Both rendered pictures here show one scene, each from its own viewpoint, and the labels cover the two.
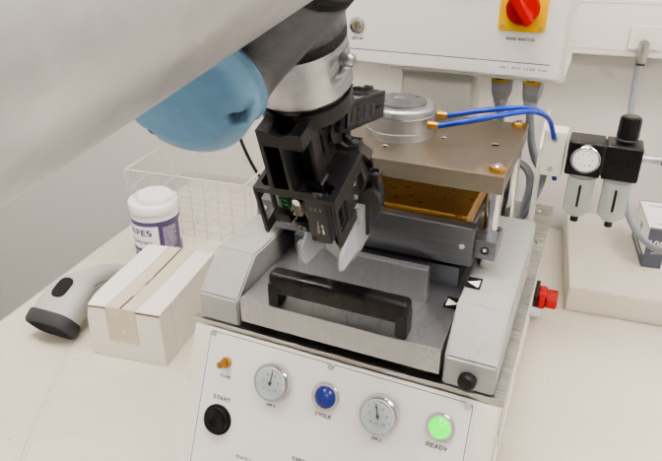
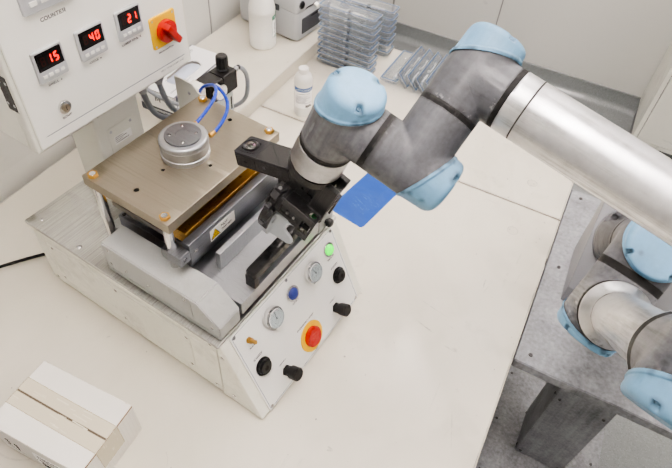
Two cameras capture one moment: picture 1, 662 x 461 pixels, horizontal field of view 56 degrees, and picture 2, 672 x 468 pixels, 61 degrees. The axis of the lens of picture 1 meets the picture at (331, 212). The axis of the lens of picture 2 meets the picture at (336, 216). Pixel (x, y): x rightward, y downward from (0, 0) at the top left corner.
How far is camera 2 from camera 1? 80 cm
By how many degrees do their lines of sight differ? 68
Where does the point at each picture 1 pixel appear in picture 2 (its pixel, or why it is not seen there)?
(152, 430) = (212, 435)
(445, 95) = (123, 109)
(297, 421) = (289, 317)
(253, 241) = (198, 281)
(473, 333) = not seen: hidden behind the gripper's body
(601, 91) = not seen: hidden behind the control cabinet
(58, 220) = not seen: outside the picture
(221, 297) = (230, 317)
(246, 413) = (271, 345)
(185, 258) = (40, 385)
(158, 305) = (115, 407)
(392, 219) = (248, 195)
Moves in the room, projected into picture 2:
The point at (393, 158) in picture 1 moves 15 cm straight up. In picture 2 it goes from (233, 166) to (226, 87)
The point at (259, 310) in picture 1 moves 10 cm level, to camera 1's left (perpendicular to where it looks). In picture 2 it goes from (251, 297) to (233, 351)
